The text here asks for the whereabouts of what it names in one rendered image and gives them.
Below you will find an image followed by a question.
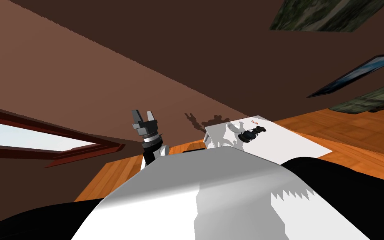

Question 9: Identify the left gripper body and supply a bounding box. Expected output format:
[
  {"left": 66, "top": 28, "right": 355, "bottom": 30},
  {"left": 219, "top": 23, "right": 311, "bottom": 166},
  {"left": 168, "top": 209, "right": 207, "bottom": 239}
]
[{"left": 132, "top": 118, "right": 160, "bottom": 138}]

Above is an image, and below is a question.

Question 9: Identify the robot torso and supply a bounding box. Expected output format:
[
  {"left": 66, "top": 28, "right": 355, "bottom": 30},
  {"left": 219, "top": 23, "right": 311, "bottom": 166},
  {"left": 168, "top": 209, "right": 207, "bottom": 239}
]
[{"left": 70, "top": 146, "right": 372, "bottom": 240}]

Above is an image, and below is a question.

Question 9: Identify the red-framed window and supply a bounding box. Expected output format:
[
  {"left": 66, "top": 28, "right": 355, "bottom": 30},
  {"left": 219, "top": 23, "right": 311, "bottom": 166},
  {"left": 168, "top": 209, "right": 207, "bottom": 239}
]
[{"left": 0, "top": 103, "right": 126, "bottom": 169}]

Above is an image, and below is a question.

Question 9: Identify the white table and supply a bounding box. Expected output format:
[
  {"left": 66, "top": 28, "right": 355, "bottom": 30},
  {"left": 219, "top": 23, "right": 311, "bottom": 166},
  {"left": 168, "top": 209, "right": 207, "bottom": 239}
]
[{"left": 203, "top": 115, "right": 333, "bottom": 166}]

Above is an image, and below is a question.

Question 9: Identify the large green wall picture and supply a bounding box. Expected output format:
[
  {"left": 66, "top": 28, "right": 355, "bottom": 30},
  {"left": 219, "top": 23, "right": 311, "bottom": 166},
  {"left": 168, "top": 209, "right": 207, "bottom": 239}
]
[{"left": 269, "top": 0, "right": 384, "bottom": 33}]

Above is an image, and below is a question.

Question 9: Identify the blue wall picture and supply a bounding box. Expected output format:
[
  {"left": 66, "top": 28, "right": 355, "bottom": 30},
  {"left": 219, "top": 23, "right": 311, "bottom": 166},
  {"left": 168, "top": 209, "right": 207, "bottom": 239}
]
[{"left": 307, "top": 53, "right": 384, "bottom": 99}]

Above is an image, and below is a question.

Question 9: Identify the dark green wall picture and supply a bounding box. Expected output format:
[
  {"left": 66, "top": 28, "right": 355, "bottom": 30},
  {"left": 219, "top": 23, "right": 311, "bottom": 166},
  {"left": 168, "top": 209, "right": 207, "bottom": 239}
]
[{"left": 328, "top": 78, "right": 384, "bottom": 115}]

